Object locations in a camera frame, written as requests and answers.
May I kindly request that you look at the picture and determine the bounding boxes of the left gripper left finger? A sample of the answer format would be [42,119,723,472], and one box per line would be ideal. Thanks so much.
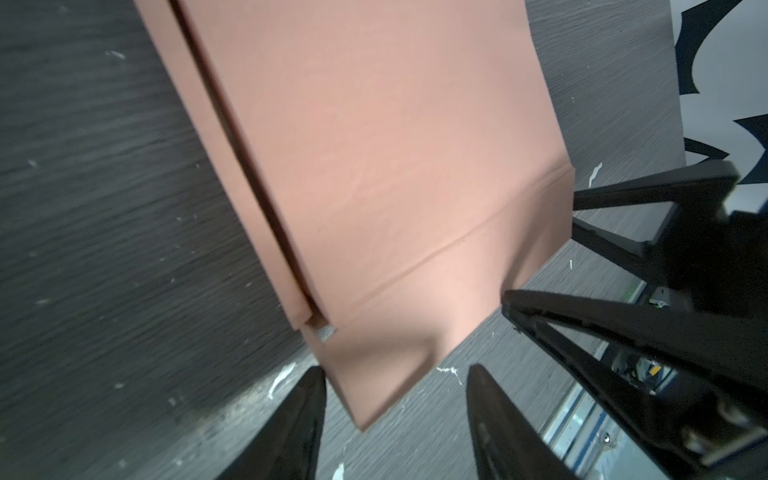
[219,366,327,480]

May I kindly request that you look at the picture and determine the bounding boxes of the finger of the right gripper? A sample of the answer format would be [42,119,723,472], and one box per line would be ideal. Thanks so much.
[501,289,768,463]
[571,160,739,282]

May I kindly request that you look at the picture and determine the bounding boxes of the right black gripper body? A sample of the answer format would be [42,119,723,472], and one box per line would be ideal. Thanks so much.
[657,209,767,479]

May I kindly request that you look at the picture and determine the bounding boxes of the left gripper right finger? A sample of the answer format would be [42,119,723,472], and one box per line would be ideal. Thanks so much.
[466,364,577,480]

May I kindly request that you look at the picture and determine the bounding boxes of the salmon cardboard box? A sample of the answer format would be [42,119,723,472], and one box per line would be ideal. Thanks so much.
[137,1,575,429]

